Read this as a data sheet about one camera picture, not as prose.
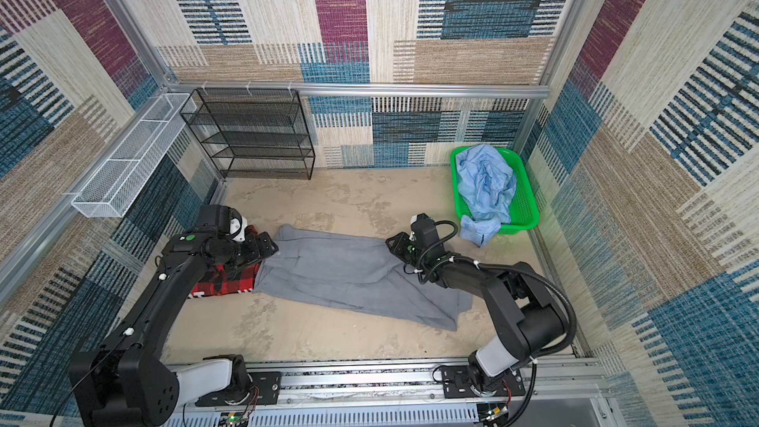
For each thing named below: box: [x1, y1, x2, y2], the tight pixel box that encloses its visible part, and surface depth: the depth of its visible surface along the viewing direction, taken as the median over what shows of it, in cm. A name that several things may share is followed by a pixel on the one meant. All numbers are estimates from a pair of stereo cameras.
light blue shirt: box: [455, 143, 517, 248], surface depth 107 cm
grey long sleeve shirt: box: [254, 224, 474, 332], surface depth 91 cm
